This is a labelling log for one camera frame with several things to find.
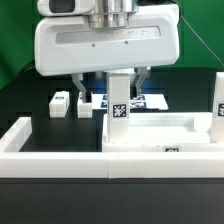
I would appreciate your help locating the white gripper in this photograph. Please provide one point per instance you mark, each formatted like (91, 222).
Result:
(76, 38)

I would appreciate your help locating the white desk top panel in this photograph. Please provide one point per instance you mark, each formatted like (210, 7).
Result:
(161, 132)

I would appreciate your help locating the sheet with four markers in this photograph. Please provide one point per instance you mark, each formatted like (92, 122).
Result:
(148, 101)

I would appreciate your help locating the white U-shaped fence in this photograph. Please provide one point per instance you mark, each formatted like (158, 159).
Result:
(17, 164)

